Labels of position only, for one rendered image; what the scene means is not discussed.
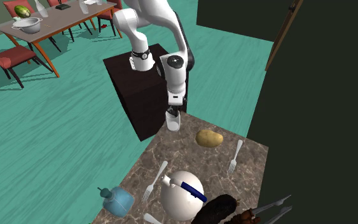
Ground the dark brown robot stand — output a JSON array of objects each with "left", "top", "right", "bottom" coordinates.
[{"left": 102, "top": 43, "right": 189, "bottom": 142}]

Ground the brown potato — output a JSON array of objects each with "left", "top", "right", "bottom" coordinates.
[{"left": 195, "top": 129, "right": 224, "bottom": 148}]

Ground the white fork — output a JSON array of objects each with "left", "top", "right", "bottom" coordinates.
[
  {"left": 228, "top": 139, "right": 244, "bottom": 175},
  {"left": 141, "top": 160, "right": 169, "bottom": 204}
]

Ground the blue bottle with teal cap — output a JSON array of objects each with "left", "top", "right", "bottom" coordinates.
[{"left": 97, "top": 186, "right": 135, "bottom": 218}]

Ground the red chair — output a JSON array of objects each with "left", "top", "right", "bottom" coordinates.
[
  {"left": 96, "top": 0, "right": 124, "bottom": 38},
  {"left": 0, "top": 44, "right": 54, "bottom": 90},
  {"left": 46, "top": 0, "right": 97, "bottom": 43},
  {"left": 3, "top": 0, "right": 62, "bottom": 53}
]

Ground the brown lumpy figure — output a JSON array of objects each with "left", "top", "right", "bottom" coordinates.
[{"left": 224, "top": 207, "right": 262, "bottom": 224}]

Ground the brown wooden door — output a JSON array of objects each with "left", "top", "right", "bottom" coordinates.
[{"left": 264, "top": 0, "right": 304, "bottom": 72}]

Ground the silver metal utensil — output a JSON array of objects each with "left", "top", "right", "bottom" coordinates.
[
  {"left": 251, "top": 194, "right": 293, "bottom": 216},
  {"left": 263, "top": 205, "right": 294, "bottom": 224}
]

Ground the wooden dining table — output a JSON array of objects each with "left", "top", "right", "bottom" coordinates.
[{"left": 0, "top": 0, "right": 124, "bottom": 79}]

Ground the white kettle with blue handle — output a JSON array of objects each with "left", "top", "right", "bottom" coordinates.
[{"left": 160, "top": 170, "right": 208, "bottom": 222}]

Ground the white utensil handle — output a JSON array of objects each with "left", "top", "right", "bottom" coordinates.
[{"left": 143, "top": 213, "right": 163, "bottom": 224}]

